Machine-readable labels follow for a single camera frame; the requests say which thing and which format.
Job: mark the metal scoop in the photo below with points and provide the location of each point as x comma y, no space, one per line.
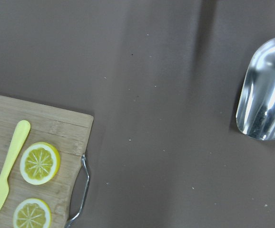
255,115

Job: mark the bamboo cutting board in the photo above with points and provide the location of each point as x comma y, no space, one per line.
66,130

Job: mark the yellow plastic knife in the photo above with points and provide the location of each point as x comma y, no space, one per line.
18,139

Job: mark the lemon slice near edge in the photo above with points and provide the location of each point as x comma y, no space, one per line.
39,163

